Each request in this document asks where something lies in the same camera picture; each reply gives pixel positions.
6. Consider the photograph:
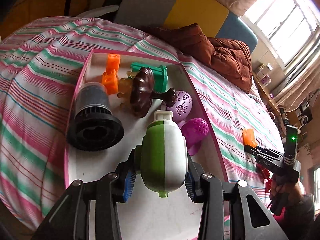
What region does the orange finned plastic piece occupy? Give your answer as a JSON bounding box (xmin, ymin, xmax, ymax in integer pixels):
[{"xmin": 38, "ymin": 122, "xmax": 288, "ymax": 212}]
[{"xmin": 242, "ymin": 128, "xmax": 258, "ymax": 147}]

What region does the magenta perforated dome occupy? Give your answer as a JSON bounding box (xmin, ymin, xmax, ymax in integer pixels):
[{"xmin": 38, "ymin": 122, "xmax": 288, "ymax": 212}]
[{"xmin": 178, "ymin": 118, "xmax": 209, "ymax": 157}]

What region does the green white rounded box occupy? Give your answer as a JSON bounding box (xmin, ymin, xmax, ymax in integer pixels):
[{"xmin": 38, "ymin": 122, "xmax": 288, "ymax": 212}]
[{"xmin": 140, "ymin": 111, "xmax": 188, "ymax": 198}]

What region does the lilac patterned oval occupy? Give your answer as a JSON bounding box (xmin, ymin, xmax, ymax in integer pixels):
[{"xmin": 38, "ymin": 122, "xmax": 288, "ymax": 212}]
[{"xmin": 167, "ymin": 90, "xmax": 193, "ymax": 123}]

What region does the dark brown mushroom spool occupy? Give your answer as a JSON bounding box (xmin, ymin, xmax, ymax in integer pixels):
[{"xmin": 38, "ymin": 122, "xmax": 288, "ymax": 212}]
[{"xmin": 117, "ymin": 67, "xmax": 177, "ymax": 118}]

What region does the green flanged cylinder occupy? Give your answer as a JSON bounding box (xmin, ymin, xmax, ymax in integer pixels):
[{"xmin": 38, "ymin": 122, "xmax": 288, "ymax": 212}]
[{"xmin": 130, "ymin": 62, "xmax": 168, "ymax": 93}]

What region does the person's right hand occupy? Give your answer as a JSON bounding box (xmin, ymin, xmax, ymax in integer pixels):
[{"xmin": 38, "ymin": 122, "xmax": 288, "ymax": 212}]
[{"xmin": 270, "ymin": 175, "xmax": 305, "ymax": 206}]

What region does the red metallic cylinder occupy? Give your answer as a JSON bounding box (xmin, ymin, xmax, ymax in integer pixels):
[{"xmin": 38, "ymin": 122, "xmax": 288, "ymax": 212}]
[{"xmin": 256, "ymin": 163, "xmax": 270, "ymax": 179}]

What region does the purple small box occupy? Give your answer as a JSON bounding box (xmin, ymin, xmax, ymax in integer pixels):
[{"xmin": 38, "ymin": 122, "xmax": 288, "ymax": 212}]
[{"xmin": 260, "ymin": 74, "xmax": 271, "ymax": 86}]

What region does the beige window curtain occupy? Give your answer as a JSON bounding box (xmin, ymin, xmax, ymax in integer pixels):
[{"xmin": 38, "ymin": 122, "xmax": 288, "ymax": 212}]
[{"xmin": 272, "ymin": 27, "xmax": 319, "ymax": 112}]

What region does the wooden side desk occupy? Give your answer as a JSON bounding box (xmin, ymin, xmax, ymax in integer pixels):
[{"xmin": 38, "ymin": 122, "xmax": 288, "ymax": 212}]
[{"xmin": 252, "ymin": 73, "xmax": 281, "ymax": 116}]

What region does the black cylindrical funnel piece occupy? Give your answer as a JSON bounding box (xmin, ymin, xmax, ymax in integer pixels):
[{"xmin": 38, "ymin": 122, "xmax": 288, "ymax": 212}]
[{"xmin": 66, "ymin": 82, "xmax": 124, "ymax": 152}]

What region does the white cardboard box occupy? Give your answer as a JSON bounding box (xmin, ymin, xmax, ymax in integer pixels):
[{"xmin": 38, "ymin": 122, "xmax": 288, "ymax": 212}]
[{"xmin": 255, "ymin": 63, "xmax": 273, "ymax": 80}]

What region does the rust brown quilted blanket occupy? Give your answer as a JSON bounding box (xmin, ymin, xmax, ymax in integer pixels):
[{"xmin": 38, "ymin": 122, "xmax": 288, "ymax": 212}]
[{"xmin": 142, "ymin": 23, "xmax": 252, "ymax": 93}]

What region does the pink white foam tray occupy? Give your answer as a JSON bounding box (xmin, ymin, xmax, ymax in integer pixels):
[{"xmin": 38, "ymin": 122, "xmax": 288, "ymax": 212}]
[{"xmin": 65, "ymin": 50, "xmax": 227, "ymax": 239}]

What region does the orange perforated block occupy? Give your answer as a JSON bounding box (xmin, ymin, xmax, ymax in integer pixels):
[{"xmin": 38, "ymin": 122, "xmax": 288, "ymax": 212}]
[{"xmin": 101, "ymin": 54, "xmax": 120, "ymax": 95}]

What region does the striped pink green bedspread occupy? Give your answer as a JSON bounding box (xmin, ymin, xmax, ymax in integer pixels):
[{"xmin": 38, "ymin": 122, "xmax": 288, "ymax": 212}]
[{"xmin": 1, "ymin": 17, "xmax": 283, "ymax": 230}]

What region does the grey yellow blue headboard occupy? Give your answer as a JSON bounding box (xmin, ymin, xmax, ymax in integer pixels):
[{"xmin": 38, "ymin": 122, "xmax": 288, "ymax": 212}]
[{"xmin": 114, "ymin": 0, "xmax": 258, "ymax": 51}]

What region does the red plastic bracket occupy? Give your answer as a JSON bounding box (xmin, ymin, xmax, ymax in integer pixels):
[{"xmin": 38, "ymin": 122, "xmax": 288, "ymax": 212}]
[{"xmin": 265, "ymin": 178, "xmax": 272, "ymax": 193}]

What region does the window with frame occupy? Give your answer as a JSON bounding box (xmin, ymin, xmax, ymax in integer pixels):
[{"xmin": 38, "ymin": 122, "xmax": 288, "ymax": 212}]
[{"xmin": 241, "ymin": 0, "xmax": 319, "ymax": 69}]

